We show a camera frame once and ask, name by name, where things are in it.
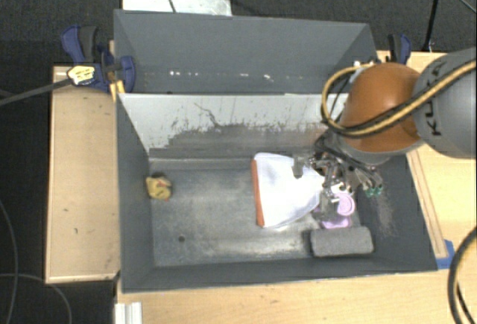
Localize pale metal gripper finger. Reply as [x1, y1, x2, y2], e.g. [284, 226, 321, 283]
[320, 184, 338, 214]
[291, 153, 311, 180]

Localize pale purple plastic cup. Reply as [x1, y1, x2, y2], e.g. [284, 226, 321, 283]
[315, 191, 357, 230]

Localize white cloth with orange edge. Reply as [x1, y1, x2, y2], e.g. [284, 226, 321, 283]
[250, 152, 326, 229]

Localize grey sponge block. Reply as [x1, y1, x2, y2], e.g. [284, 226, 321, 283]
[309, 226, 375, 258]

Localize grey metal bin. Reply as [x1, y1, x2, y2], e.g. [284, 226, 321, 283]
[113, 8, 439, 293]

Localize yellow toy duck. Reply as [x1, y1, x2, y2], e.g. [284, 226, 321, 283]
[145, 173, 174, 202]

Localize pale wood flat board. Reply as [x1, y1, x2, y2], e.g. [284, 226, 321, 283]
[45, 65, 122, 285]

